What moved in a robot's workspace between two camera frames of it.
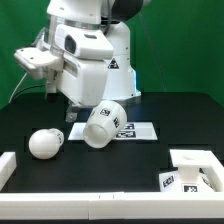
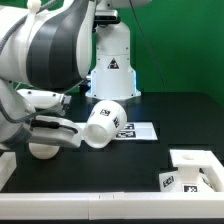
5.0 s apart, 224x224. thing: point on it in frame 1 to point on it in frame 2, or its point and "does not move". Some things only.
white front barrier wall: x=112 y=206 does not move
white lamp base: x=189 y=177 does not move
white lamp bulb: x=45 y=143 does not move
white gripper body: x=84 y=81 to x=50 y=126
